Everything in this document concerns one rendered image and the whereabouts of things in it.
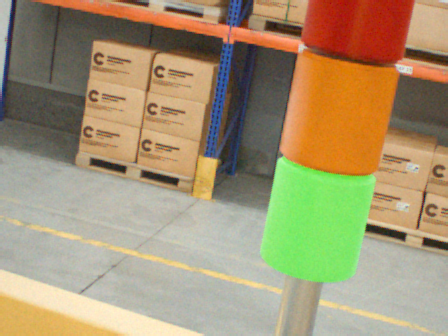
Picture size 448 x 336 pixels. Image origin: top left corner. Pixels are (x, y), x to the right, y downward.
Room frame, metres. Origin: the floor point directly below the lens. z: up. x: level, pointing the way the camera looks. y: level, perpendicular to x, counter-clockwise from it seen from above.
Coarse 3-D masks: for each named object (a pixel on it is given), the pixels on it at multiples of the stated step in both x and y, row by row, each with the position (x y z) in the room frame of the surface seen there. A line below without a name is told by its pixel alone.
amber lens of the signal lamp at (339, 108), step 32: (320, 64) 0.42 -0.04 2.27; (352, 64) 0.41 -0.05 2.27; (384, 64) 0.43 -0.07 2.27; (320, 96) 0.41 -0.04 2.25; (352, 96) 0.41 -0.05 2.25; (384, 96) 0.42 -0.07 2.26; (288, 128) 0.43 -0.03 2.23; (320, 128) 0.41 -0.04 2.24; (352, 128) 0.41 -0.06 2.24; (384, 128) 0.42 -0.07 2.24; (320, 160) 0.41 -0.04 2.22; (352, 160) 0.41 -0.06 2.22
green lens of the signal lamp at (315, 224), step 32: (288, 160) 0.43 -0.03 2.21; (288, 192) 0.42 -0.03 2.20; (320, 192) 0.41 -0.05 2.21; (352, 192) 0.41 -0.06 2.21; (288, 224) 0.42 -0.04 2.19; (320, 224) 0.41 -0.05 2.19; (352, 224) 0.42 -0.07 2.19; (288, 256) 0.41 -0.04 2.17; (320, 256) 0.41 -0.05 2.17; (352, 256) 0.42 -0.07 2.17
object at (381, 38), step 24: (312, 0) 0.43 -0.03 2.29; (336, 0) 0.41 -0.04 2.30; (360, 0) 0.41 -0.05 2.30; (384, 0) 0.41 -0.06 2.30; (408, 0) 0.42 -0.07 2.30; (312, 24) 0.42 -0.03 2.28; (336, 24) 0.41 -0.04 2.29; (360, 24) 0.41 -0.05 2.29; (384, 24) 0.41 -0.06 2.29; (408, 24) 0.43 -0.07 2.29; (312, 48) 0.42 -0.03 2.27; (336, 48) 0.41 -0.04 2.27; (360, 48) 0.41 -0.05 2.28; (384, 48) 0.41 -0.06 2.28
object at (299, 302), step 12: (288, 276) 0.43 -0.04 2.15; (288, 288) 0.43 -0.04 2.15; (300, 288) 0.43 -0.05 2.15; (312, 288) 0.43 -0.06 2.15; (288, 300) 0.43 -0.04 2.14; (300, 300) 0.43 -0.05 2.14; (312, 300) 0.43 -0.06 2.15; (288, 312) 0.43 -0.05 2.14; (300, 312) 0.43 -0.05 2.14; (312, 312) 0.43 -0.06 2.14; (276, 324) 0.43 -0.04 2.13; (288, 324) 0.43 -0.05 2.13; (300, 324) 0.43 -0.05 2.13; (312, 324) 0.43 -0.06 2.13
